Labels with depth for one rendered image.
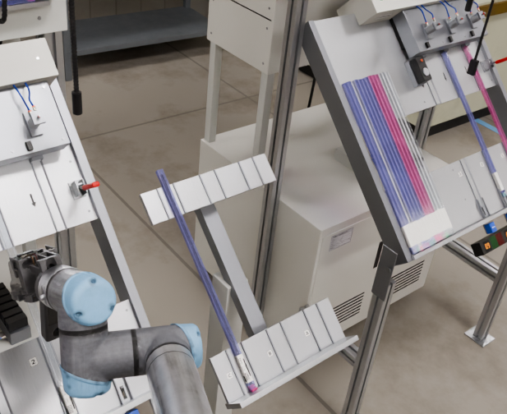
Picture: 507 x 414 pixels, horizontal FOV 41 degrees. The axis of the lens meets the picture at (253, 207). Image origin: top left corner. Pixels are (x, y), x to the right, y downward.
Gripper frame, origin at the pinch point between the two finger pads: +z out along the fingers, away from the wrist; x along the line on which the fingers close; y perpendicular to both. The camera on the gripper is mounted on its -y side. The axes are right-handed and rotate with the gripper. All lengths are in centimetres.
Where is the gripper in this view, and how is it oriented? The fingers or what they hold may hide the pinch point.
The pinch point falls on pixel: (23, 281)
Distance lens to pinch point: 138.8
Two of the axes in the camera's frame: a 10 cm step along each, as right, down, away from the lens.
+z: -5.9, -0.5, 8.0
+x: -7.8, 2.9, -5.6
